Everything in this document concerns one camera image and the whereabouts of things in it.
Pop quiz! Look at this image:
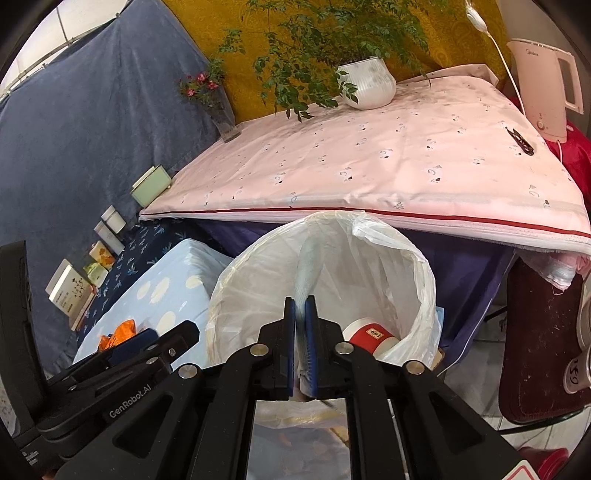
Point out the green plant in white pot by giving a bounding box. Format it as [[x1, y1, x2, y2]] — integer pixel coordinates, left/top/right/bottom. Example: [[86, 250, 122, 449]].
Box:
[[217, 0, 444, 123]]

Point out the glass vase with pink flowers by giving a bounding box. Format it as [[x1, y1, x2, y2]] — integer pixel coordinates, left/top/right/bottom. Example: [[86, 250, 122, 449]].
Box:
[[179, 69, 242, 141]]

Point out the pink white bundled cloth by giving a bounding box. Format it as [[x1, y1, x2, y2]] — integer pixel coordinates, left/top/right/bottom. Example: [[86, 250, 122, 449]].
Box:
[[517, 251, 591, 294]]

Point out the blue grey curtain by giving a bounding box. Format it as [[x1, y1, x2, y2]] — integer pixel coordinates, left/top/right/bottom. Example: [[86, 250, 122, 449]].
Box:
[[0, 0, 222, 370]]

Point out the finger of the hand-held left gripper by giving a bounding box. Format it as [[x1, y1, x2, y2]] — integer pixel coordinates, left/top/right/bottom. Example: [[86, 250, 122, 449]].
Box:
[[65, 320, 201, 398], [46, 328, 160, 385]]

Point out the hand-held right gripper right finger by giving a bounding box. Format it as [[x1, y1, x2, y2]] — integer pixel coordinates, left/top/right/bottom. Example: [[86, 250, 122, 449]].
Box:
[[305, 295, 522, 480]]

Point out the pink printed cloth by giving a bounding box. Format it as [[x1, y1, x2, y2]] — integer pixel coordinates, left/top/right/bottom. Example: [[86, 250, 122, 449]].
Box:
[[139, 65, 591, 254]]

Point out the small green box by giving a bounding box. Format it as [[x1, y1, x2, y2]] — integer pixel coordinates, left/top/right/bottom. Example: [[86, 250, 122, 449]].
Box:
[[83, 261, 109, 287]]

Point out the white round jar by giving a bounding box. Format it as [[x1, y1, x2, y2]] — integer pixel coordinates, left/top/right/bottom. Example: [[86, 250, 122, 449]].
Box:
[[100, 206, 126, 234]]

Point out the black clothes peg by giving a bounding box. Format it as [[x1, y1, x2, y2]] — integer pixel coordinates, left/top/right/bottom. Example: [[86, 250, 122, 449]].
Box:
[[505, 127, 535, 157]]

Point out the red plastic item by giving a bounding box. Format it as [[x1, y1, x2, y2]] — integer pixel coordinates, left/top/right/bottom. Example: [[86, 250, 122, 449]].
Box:
[[517, 445, 573, 480]]

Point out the white floral card box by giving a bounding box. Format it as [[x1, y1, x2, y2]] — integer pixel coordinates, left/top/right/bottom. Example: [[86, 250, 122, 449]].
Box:
[[45, 259, 95, 330]]

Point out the pink white electric kettle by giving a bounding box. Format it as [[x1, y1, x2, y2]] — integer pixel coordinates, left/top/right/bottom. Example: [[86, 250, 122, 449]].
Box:
[[506, 39, 583, 141]]

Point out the yellow patterned cloth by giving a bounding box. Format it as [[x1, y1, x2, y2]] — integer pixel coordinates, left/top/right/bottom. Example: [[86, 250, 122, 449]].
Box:
[[161, 0, 513, 121]]

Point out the pale green tissue box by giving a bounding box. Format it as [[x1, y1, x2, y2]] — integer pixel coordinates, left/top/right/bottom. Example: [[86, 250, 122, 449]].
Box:
[[130, 165, 172, 207]]

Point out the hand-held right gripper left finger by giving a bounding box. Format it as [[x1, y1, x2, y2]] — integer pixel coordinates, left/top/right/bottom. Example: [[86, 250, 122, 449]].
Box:
[[60, 298, 296, 480]]

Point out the yellow printed tin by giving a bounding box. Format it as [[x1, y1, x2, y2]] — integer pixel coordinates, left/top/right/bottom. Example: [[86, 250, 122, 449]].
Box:
[[89, 241, 116, 271]]

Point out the red cloth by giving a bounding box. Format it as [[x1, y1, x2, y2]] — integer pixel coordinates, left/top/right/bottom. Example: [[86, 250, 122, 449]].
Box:
[[545, 122, 591, 199]]

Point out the orange plastic bag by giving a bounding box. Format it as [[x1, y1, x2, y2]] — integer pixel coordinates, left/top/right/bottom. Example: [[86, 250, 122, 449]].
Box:
[[98, 319, 139, 354]]

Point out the large red paper cup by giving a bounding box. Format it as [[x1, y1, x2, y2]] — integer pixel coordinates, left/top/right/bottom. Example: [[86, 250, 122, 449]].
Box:
[[342, 318, 399, 361]]

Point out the navy floral cloth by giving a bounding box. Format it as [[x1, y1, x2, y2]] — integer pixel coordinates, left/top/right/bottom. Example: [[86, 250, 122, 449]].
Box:
[[76, 219, 195, 333]]

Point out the white round device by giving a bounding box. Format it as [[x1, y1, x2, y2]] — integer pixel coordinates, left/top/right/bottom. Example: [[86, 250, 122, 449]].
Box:
[[563, 277, 591, 393]]

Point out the dark red chair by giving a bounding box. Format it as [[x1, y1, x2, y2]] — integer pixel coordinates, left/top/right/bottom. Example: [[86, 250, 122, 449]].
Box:
[[499, 258, 591, 425]]

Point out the white power cable with switch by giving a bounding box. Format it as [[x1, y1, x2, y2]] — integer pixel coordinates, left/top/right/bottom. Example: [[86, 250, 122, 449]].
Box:
[[464, 0, 571, 167]]

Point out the white lined trash bin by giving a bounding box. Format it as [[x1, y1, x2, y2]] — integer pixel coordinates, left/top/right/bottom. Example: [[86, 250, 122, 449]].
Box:
[[205, 210, 445, 430]]

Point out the purple table skirt cloth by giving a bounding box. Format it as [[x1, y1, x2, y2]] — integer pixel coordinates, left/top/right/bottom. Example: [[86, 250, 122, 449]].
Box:
[[198, 219, 515, 365]]

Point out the white paper towel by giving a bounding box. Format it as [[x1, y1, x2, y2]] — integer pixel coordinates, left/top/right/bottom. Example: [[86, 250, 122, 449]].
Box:
[[293, 237, 326, 402]]

